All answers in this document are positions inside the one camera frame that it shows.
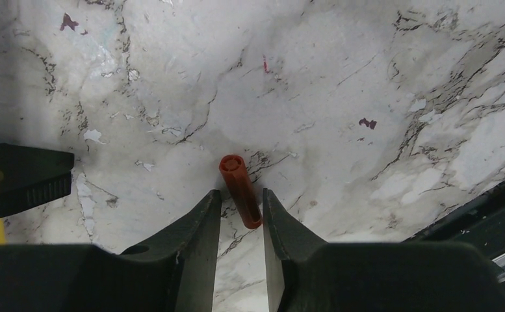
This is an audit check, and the brown marker cap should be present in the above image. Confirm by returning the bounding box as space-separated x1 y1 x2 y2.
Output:
218 154 262 229

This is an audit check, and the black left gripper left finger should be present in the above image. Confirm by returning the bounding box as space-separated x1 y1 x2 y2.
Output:
0 190 222 311

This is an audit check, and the aluminium table frame rail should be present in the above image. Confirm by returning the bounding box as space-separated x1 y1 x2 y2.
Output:
407 181 505 283

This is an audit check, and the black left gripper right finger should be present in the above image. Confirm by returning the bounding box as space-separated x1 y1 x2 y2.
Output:
263 189 505 311

